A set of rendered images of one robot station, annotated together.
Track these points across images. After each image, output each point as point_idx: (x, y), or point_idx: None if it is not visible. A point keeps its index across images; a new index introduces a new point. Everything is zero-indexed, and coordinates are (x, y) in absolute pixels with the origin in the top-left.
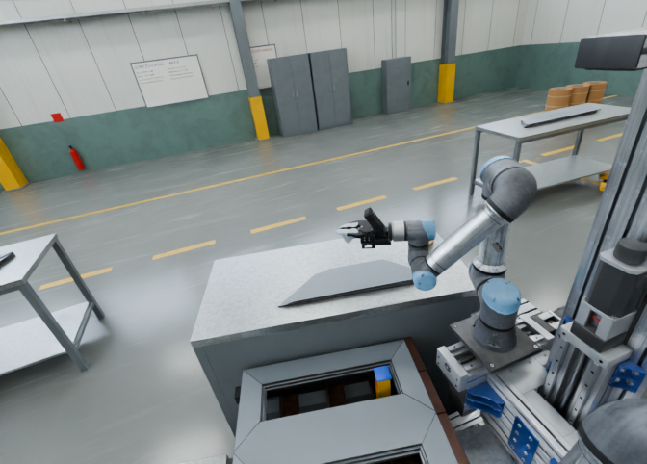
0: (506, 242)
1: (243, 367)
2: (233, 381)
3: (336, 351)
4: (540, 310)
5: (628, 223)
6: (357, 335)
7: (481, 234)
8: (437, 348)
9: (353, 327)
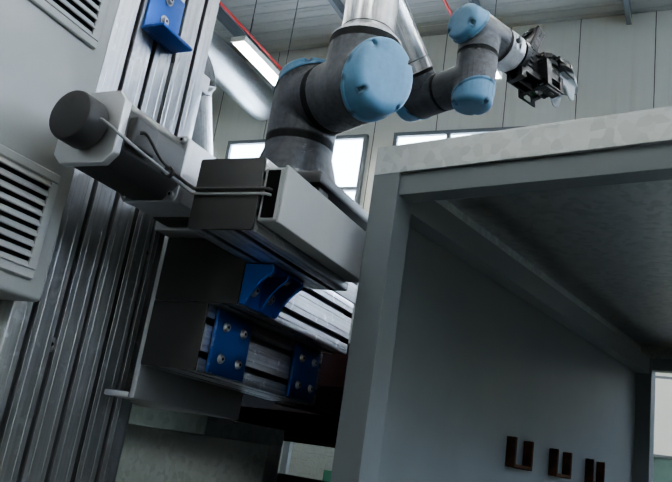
0: None
1: (618, 421)
2: (625, 460)
3: (552, 400)
4: (206, 159)
5: None
6: (534, 347)
7: None
8: (421, 425)
9: (539, 321)
